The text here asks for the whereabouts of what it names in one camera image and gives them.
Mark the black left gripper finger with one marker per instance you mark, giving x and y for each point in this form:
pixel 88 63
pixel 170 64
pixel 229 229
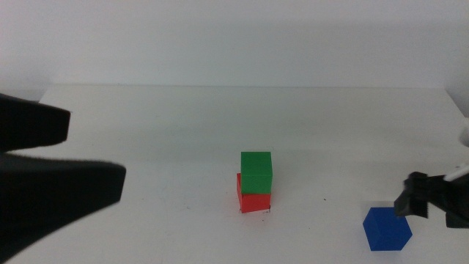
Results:
pixel 29 124
pixel 55 190

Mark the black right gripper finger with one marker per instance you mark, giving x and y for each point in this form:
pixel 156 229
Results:
pixel 412 198
pixel 458 220

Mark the green cube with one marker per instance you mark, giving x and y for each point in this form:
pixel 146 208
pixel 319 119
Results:
pixel 256 172

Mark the blue cube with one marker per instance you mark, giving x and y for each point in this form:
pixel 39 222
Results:
pixel 386 231

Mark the red cube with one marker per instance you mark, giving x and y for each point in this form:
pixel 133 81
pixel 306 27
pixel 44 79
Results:
pixel 254 203

